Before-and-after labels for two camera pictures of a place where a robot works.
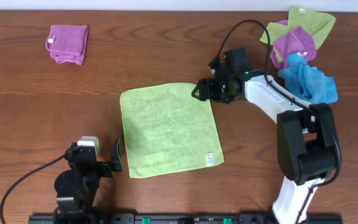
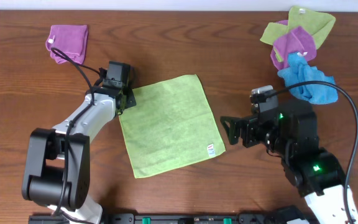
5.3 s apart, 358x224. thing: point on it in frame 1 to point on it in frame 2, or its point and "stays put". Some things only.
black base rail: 174,218 stays put
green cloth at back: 316,23 stays put
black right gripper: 212,89 to 245,129
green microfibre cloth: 168,130 stays put
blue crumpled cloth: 304,80 stays put
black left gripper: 105,168 to 125,100
